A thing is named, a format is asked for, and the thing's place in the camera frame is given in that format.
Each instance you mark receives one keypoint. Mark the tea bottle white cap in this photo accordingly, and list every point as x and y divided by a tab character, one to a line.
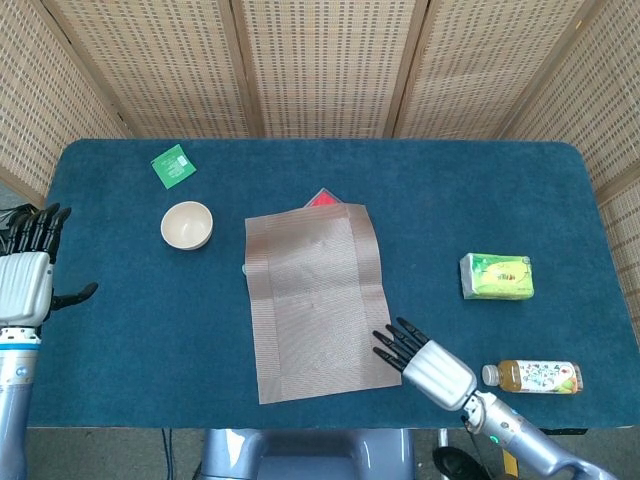
535	377

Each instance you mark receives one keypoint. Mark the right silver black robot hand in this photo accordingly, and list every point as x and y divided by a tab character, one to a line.
440	375

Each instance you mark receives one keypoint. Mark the gray woven placemat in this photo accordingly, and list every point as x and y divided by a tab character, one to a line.
315	300

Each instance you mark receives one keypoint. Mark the light brown bowl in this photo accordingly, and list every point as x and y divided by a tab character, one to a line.
186	227

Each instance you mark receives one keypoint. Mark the blue gray robot base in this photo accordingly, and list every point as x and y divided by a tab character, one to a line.
310	455

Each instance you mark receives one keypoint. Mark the green tissue pack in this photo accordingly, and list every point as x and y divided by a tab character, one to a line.
497	277

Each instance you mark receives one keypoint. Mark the red pad clear case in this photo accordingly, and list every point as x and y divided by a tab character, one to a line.
322	200

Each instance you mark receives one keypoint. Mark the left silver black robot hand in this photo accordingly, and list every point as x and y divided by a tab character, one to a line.
22	287

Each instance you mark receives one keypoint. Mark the silver table leg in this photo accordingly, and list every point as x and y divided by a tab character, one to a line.
443	437

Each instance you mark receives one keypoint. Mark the blue table cover cloth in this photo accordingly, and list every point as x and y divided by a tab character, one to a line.
450	200

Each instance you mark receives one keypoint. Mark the black shoe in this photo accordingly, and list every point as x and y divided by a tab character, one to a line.
452	465

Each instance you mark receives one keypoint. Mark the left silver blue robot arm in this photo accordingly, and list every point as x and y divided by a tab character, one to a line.
15	390

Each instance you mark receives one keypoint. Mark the woven bamboo screen panel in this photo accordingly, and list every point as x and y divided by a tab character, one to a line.
600	115
160	65
40	110
485	65
325	65

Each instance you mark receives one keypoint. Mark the green square sachet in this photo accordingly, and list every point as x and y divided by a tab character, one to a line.
173	166

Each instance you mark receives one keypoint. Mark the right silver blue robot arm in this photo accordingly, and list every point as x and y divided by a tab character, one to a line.
520	432

